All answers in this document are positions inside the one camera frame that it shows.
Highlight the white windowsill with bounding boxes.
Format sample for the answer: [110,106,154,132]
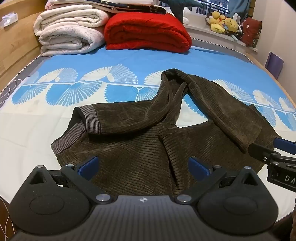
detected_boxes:
[184,23,259,55]

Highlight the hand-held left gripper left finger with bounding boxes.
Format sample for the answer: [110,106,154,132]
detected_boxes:
[27,156,112,205]

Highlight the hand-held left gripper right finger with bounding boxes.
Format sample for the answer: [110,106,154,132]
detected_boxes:
[174,156,263,205]

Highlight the blue curtain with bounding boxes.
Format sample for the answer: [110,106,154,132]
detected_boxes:
[228,0,254,21]

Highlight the purple bag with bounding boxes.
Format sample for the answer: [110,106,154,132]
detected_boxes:
[265,52,284,79]

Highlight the folded red quilt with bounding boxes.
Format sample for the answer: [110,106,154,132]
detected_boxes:
[104,12,192,53]

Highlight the wooden headboard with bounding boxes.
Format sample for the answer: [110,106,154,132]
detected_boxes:
[0,0,50,84]

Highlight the brown corduroy pants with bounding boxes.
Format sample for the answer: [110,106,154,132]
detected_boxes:
[51,68,281,202]

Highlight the yellow plush toy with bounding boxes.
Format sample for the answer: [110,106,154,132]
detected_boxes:
[221,17,239,35]
[209,10,226,34]

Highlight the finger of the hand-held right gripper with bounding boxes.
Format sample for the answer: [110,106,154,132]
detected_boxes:
[249,142,296,164]
[274,138,296,155]

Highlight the blue and white printed bedsheet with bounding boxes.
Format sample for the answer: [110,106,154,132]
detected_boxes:
[0,38,296,223]

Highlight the dark red cushion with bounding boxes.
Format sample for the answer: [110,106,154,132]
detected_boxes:
[240,17,263,48]

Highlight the white and navy bag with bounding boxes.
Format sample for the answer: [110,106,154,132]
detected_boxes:
[90,0,167,16]

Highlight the folded white blanket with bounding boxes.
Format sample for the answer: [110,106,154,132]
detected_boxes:
[38,25,106,57]
[45,0,96,11]
[33,9,110,36]

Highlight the clear plastic bag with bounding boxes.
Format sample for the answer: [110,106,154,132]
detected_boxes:
[0,13,18,29]

